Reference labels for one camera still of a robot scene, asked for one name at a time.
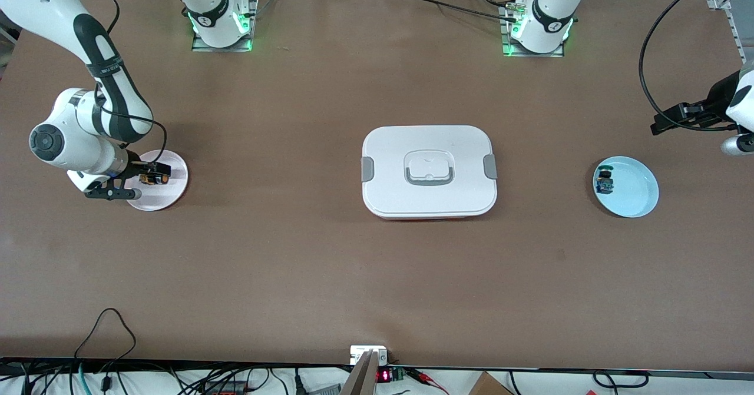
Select pink round plate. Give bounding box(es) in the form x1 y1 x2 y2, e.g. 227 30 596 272
125 150 189 212

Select light blue round plate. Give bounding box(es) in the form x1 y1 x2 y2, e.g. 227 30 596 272
593 156 660 218

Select white lunch box grey clips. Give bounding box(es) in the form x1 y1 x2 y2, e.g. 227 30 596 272
361 125 498 221

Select brown cardboard box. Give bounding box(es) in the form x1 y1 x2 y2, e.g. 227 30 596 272
468 371 514 395

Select red and black clip leads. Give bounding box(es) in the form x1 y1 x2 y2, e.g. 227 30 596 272
406 368 449 395

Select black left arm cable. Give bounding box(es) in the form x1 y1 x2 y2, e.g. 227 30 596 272
639 0 729 132

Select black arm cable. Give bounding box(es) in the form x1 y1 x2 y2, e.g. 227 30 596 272
77 0 169 164
639 0 729 132

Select aluminium frame profile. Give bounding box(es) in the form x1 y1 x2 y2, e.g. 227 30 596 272
706 0 754 69

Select green push-button switch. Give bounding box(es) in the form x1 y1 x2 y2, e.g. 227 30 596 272
595 164 615 196

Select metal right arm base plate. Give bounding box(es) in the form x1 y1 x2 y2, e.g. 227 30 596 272
191 0 259 53

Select thin black looped cable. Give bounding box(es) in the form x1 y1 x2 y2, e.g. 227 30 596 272
73 307 138 361

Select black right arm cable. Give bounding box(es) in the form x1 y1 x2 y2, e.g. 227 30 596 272
77 0 169 164

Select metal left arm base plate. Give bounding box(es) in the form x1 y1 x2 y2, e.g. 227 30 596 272
501 3 566 59

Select black cable across table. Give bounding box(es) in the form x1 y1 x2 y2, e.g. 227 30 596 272
405 0 520 21

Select black coiled floor cable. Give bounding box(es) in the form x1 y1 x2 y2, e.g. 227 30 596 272
593 370 650 389

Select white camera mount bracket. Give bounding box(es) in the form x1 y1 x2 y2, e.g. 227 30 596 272
349 345 389 366

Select grey slanted metal post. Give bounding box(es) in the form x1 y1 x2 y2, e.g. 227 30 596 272
340 350 379 395

